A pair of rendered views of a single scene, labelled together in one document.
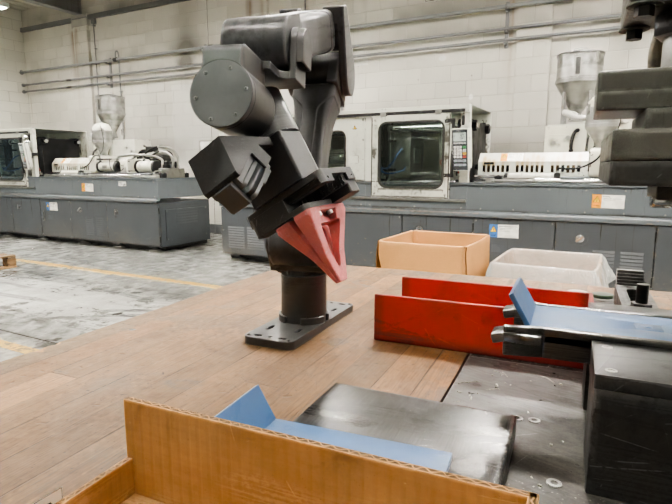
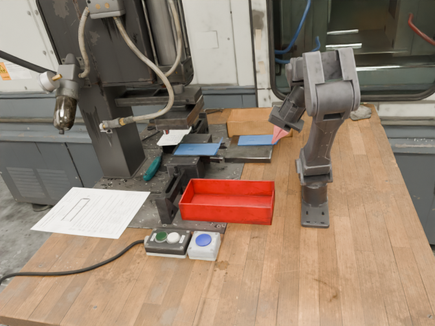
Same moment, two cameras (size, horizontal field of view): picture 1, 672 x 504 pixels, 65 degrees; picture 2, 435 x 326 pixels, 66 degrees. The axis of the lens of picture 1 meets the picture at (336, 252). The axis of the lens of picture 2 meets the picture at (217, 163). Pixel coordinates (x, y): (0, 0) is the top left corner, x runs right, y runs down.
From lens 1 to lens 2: 1.47 m
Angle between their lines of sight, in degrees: 139
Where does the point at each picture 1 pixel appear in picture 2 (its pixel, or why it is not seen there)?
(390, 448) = (248, 143)
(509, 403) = (224, 173)
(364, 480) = (247, 123)
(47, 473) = not seen: hidden behind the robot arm
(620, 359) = (204, 138)
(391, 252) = not seen: outside the picture
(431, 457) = (241, 143)
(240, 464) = (268, 125)
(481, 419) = (232, 154)
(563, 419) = (211, 170)
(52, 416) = (335, 144)
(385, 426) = (252, 149)
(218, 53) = not seen: hidden behind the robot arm
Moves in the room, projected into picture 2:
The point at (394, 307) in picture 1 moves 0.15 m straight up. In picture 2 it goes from (265, 184) to (261, 138)
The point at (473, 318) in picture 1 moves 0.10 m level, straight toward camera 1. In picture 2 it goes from (232, 184) to (233, 165)
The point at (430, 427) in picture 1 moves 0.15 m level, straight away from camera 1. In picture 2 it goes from (243, 151) to (246, 174)
